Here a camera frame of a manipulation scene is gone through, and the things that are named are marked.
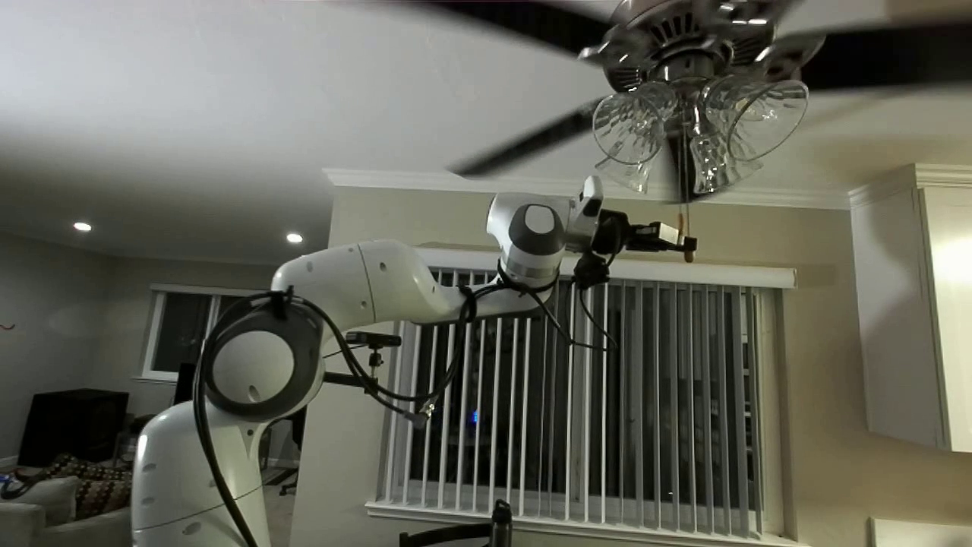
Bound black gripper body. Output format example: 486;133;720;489
594;210;682;255

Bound sofa with patterned pillows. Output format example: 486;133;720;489
0;455;132;547

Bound small side window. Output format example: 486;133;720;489
142;284;245;381

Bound recessed ceiling light right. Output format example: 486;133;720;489
286;231;303;245

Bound dark television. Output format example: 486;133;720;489
18;390;127;467

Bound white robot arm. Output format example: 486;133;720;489
132;178;696;547

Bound white upper wall cabinet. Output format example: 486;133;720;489
851;167;972;451

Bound ceiling fan with glass lamps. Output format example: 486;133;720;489
384;0;972;203

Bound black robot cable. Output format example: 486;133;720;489
191;255;616;547

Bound white vertical window blinds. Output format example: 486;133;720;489
376;265;783;545

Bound fan pull chain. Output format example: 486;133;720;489
682;130;701;265

